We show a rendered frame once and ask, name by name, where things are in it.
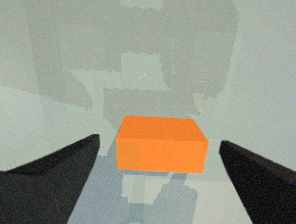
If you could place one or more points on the orange block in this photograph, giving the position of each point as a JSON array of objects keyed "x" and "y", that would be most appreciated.
[{"x": 161, "y": 144}]

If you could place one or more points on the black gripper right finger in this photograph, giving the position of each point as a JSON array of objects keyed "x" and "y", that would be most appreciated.
[{"x": 267, "y": 189}]

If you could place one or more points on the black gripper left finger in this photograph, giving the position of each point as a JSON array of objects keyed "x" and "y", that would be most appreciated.
[{"x": 46, "y": 190}]

